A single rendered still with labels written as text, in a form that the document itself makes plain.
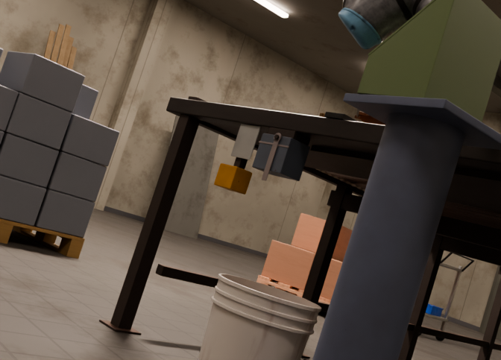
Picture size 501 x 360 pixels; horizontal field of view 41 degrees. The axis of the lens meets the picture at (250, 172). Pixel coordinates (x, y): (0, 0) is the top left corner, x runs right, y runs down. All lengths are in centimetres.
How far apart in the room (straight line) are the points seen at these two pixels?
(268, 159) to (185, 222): 985
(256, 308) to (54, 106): 256
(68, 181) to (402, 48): 301
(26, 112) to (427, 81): 292
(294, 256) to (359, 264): 428
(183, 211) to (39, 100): 814
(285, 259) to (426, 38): 440
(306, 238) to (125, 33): 647
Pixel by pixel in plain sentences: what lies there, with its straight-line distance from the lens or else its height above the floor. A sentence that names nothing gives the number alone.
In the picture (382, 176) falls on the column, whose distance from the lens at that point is 144.
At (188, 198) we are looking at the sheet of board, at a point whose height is 64.
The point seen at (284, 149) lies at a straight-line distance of 215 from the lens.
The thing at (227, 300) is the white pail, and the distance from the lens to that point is 180.
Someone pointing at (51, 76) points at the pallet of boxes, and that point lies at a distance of 405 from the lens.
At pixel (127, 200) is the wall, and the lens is 1204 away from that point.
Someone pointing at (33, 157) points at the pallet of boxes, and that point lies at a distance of 405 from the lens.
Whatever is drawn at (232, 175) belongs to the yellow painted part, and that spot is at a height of 67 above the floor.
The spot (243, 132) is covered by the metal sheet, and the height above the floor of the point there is 82.
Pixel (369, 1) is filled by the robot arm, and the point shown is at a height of 111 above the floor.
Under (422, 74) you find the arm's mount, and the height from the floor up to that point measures 92.
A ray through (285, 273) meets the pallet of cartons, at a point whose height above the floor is 24.
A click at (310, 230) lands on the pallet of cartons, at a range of 631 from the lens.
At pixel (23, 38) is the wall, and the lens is 1112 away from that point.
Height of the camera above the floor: 52
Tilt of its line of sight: 4 degrees up
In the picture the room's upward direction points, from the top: 18 degrees clockwise
